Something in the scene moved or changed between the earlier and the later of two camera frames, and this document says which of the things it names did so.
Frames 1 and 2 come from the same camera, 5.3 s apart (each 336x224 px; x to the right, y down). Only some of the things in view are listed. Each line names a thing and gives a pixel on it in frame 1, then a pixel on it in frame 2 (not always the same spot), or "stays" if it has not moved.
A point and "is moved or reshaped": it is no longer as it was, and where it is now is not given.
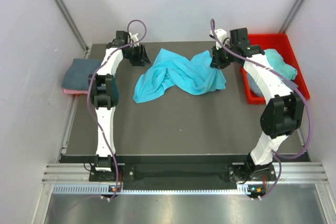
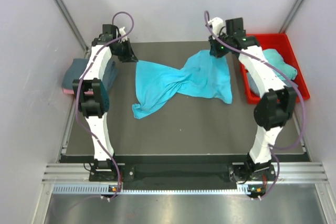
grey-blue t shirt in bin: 254,88 stays
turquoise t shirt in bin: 277,63 stays
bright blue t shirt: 198,76 is moved or reshaped
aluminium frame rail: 314,172 stays
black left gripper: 142,58 -> 129,56
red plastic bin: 281,43 stays
